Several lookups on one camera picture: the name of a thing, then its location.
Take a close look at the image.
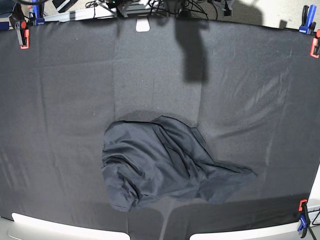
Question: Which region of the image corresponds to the dark grey t-shirt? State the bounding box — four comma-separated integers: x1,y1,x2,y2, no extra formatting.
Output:
101,116,256,212

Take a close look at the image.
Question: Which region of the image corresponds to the black table cloth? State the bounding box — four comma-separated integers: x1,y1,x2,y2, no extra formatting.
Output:
0,17,320,240

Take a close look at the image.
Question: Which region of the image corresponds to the blue clamp far left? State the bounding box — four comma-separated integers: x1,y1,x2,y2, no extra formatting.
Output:
28,0,46,26

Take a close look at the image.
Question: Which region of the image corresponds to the red clamp far right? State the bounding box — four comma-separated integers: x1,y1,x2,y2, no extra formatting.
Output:
310,29,320,59

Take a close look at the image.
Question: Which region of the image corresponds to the blue clamp far right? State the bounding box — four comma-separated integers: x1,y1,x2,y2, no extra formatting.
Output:
298,4,317,35

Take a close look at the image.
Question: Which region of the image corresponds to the red black clamp far left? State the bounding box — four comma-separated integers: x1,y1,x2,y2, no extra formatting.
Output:
9,3,29,49

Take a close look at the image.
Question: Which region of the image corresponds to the red blue clamp near right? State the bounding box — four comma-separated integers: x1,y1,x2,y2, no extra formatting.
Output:
297,199,317,240

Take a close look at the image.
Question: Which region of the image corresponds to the black cable bundle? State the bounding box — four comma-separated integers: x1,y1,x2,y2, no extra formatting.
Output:
147,0,218,20

